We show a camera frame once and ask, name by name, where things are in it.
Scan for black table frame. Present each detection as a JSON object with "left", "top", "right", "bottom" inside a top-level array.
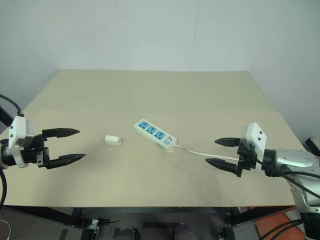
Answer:
[{"left": 3, "top": 205, "right": 299, "bottom": 227}]

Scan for dark blue panel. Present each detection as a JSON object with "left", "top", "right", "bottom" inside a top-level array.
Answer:
[{"left": 0, "top": 104, "right": 14, "bottom": 131}]

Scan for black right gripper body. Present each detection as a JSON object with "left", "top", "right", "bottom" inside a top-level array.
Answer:
[{"left": 235, "top": 140, "right": 259, "bottom": 179}]

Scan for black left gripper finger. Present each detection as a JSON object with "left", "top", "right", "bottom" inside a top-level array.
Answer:
[
  {"left": 41, "top": 127, "right": 81, "bottom": 140},
  {"left": 45, "top": 153, "right": 87, "bottom": 171}
]

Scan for white power strip blue sockets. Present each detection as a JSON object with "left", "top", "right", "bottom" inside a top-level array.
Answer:
[{"left": 132, "top": 118, "right": 178, "bottom": 154}]

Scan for orange floor mat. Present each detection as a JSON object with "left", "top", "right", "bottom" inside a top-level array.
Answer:
[{"left": 251, "top": 210, "right": 304, "bottom": 240}]

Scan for thin white floor cable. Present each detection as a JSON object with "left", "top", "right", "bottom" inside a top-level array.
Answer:
[{"left": 0, "top": 211, "right": 13, "bottom": 240}]

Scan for black caster with grey bracket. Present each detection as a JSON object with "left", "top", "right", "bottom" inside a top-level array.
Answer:
[{"left": 81, "top": 211, "right": 111, "bottom": 240}]

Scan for white plug adapter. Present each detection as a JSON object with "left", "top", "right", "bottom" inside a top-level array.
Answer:
[{"left": 102, "top": 134, "right": 124, "bottom": 147}]

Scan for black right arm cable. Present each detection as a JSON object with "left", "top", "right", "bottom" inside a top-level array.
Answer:
[{"left": 256, "top": 158, "right": 320, "bottom": 201}]

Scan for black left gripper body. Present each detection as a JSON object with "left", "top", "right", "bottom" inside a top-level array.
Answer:
[{"left": 20, "top": 133, "right": 51, "bottom": 169}]

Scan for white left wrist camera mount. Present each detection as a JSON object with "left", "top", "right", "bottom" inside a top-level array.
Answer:
[{"left": 8, "top": 115, "right": 35, "bottom": 169}]

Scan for white power cable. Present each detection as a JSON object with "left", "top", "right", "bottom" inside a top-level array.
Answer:
[{"left": 174, "top": 143, "right": 240, "bottom": 161}]

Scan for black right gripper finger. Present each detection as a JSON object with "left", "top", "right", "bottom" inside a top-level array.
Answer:
[
  {"left": 214, "top": 137, "right": 242, "bottom": 149},
  {"left": 204, "top": 157, "right": 239, "bottom": 175}
]

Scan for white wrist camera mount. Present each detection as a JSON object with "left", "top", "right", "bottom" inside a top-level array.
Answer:
[
  {"left": 240, "top": 122, "right": 268, "bottom": 174},
  {"left": 8, "top": 115, "right": 35, "bottom": 169}
]

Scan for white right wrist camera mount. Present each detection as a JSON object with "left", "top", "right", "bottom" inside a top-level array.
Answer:
[{"left": 240, "top": 122, "right": 268, "bottom": 174}]

